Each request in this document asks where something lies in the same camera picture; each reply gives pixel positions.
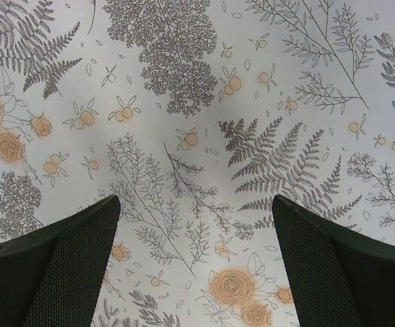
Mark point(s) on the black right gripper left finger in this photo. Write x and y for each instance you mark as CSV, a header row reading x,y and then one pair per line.
x,y
53,276

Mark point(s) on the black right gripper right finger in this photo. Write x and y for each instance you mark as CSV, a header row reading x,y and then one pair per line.
x,y
337,277

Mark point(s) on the floral patterned table cloth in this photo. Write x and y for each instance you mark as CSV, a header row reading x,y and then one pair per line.
x,y
196,114

